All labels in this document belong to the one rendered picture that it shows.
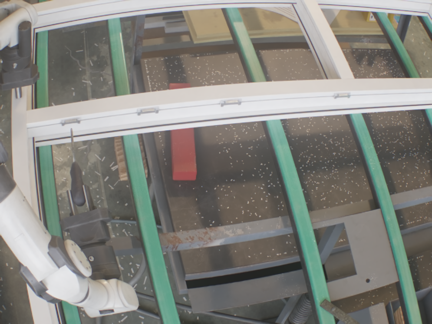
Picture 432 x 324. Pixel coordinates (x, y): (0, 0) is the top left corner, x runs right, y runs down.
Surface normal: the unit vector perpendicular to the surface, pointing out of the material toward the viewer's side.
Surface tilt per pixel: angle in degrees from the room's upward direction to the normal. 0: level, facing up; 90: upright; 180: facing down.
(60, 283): 57
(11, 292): 0
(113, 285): 20
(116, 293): 28
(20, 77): 90
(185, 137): 0
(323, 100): 90
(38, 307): 0
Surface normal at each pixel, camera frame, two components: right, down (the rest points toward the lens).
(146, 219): 0.10, -0.58
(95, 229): -0.15, -0.20
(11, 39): 0.73, 0.59
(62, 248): 0.84, -0.54
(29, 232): 0.55, -0.05
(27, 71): 0.20, 0.81
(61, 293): 0.21, 0.40
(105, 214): 0.57, -0.35
